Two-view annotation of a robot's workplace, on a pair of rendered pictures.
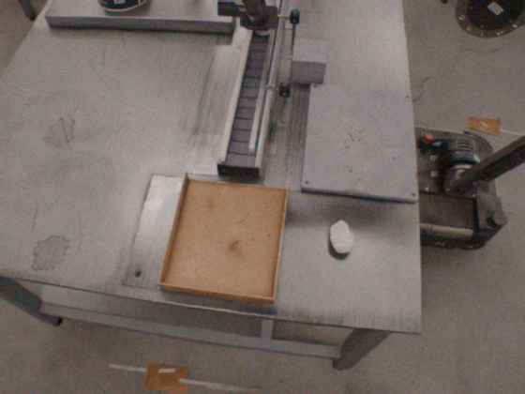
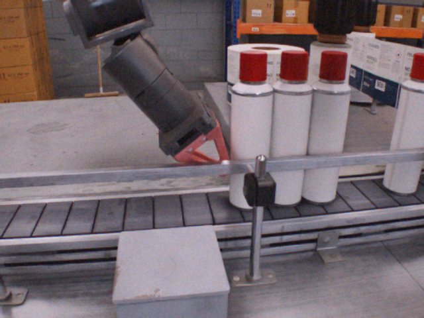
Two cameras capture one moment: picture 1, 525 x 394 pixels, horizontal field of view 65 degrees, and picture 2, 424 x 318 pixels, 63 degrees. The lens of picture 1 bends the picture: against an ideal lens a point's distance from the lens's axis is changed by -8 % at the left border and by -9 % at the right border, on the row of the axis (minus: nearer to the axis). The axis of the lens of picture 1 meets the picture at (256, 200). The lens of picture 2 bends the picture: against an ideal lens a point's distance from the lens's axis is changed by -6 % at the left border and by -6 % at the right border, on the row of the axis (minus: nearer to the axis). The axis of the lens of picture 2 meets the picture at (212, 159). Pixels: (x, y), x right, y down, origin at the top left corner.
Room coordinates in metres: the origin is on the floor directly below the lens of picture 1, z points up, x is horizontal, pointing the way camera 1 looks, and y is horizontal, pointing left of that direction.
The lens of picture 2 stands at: (0.94, -0.44, 1.14)
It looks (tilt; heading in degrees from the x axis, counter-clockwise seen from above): 24 degrees down; 72
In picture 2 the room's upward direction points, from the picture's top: straight up
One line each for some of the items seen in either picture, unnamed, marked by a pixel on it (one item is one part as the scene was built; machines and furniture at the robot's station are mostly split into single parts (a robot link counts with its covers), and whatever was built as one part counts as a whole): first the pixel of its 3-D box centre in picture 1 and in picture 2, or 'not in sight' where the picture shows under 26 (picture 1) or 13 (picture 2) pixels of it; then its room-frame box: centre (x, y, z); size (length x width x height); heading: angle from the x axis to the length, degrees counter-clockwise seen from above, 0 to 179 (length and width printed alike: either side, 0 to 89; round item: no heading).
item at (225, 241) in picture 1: (226, 234); not in sight; (0.45, 0.07, 0.85); 0.30 x 0.26 x 0.04; 170
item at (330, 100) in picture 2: not in sight; (326, 129); (1.22, -0.06, 0.98); 0.05 x 0.05 x 0.20
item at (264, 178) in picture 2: (287, 28); (251, 212); (1.09, -0.11, 0.91); 0.07 x 0.03 x 0.16; 80
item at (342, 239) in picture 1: (342, 236); not in sight; (0.43, -0.20, 0.85); 0.08 x 0.07 x 0.04; 151
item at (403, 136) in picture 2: not in sight; (413, 125); (1.36, -0.08, 0.98); 0.05 x 0.05 x 0.20
